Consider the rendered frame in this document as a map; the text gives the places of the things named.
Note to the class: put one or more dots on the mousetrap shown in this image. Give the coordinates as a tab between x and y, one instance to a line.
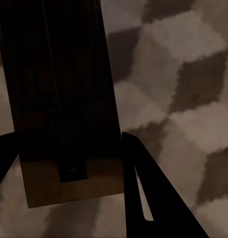
61	94

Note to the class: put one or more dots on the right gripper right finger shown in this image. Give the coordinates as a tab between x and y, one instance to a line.
172	218

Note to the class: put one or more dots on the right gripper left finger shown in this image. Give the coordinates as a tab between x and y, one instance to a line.
8	152

